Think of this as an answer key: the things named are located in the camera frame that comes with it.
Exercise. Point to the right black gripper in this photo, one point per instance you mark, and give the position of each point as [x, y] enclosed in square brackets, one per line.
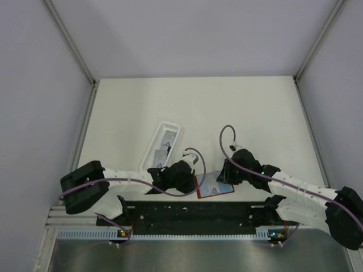
[226, 175]

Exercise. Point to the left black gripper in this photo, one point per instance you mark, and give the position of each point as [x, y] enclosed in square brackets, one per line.
[190, 186]

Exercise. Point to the red leather card holder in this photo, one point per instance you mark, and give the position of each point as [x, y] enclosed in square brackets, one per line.
[211, 178]

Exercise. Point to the silver card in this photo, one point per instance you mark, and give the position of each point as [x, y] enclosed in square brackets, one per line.
[213, 189]

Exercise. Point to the white plastic basket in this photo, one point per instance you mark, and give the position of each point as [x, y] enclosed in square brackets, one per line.
[156, 142]

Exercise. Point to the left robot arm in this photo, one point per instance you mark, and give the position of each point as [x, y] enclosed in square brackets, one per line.
[100, 190]

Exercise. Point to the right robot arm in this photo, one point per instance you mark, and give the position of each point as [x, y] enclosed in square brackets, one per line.
[335, 212]

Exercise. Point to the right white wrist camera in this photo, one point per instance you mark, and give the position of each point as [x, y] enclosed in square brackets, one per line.
[235, 147]

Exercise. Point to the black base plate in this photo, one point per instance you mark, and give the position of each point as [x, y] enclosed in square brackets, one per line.
[151, 217]

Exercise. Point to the white slotted cable duct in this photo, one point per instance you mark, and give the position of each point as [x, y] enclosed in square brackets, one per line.
[260, 233]

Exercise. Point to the aluminium frame rail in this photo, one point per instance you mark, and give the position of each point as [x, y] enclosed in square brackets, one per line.
[58, 217]

